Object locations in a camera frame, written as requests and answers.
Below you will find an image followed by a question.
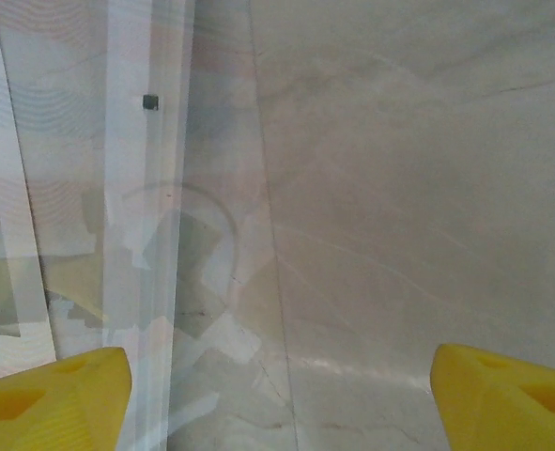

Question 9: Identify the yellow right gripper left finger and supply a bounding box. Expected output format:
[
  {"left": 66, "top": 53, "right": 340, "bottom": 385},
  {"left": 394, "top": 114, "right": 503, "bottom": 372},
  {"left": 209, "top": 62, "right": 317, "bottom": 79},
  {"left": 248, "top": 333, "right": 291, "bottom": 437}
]
[{"left": 0, "top": 346, "right": 133, "bottom": 451}]

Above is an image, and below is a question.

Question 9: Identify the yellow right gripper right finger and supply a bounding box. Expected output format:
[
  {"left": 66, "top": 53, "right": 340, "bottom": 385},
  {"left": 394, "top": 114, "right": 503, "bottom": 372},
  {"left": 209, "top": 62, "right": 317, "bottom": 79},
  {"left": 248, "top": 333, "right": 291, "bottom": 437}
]
[{"left": 433, "top": 342, "right": 555, "bottom": 451}]

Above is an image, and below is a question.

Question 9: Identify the white wooden picture frame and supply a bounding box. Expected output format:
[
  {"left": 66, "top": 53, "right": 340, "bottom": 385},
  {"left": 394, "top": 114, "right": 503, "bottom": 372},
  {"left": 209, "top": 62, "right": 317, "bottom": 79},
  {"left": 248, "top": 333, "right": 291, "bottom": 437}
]
[{"left": 100, "top": 0, "right": 196, "bottom": 451}]

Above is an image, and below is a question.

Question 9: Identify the clear acrylic frame pane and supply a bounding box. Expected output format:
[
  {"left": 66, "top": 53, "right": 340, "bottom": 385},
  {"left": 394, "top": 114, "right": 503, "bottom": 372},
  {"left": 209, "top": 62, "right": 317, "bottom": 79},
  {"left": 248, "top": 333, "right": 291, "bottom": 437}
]
[{"left": 0, "top": 0, "right": 301, "bottom": 451}]

